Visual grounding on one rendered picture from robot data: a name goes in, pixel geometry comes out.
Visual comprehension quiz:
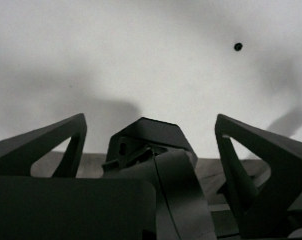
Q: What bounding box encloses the black hex nut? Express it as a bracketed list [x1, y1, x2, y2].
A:
[234, 42, 243, 52]

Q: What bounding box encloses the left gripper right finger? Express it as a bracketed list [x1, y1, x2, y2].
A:
[214, 114, 302, 239]

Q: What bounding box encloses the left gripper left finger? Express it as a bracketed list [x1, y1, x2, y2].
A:
[0, 113, 88, 178]

